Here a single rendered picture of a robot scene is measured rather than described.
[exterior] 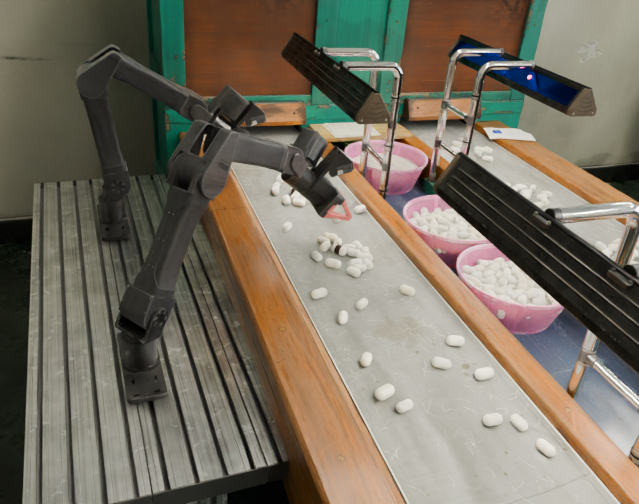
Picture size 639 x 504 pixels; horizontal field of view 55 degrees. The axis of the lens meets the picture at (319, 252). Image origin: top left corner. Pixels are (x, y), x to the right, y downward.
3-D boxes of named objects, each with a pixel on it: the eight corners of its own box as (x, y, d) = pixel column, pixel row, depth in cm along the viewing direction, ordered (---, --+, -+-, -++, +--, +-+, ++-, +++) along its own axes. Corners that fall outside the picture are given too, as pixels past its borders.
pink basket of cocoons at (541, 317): (488, 352, 128) (498, 314, 123) (428, 283, 149) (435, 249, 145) (592, 334, 136) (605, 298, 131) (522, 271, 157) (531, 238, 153)
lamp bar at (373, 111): (357, 125, 134) (360, 92, 130) (280, 56, 184) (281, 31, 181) (390, 124, 136) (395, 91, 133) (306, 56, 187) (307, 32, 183)
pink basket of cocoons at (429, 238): (455, 286, 149) (462, 252, 144) (377, 240, 166) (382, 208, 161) (519, 256, 164) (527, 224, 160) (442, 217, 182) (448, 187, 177)
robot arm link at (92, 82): (207, 97, 161) (94, 33, 145) (213, 107, 154) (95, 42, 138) (184, 136, 164) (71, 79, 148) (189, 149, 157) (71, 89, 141)
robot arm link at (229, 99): (245, 97, 165) (210, 68, 158) (252, 107, 158) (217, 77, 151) (217, 130, 167) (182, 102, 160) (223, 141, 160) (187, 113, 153)
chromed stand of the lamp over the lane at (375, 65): (324, 229, 169) (338, 63, 147) (302, 198, 186) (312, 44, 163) (387, 223, 175) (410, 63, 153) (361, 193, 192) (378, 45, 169)
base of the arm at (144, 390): (150, 298, 122) (113, 303, 120) (166, 362, 106) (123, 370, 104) (152, 330, 126) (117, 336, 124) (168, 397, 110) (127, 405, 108)
